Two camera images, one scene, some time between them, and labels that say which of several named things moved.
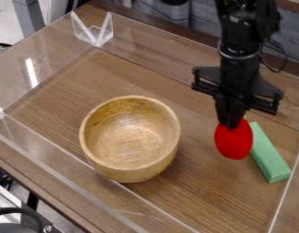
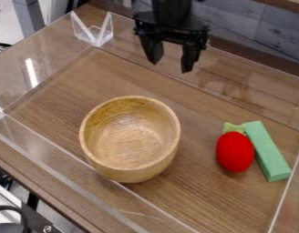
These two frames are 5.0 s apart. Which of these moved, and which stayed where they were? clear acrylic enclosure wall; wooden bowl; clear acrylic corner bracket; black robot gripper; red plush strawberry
Moved: black robot gripper; red plush strawberry
Stayed: clear acrylic enclosure wall; wooden bowl; clear acrylic corner bracket
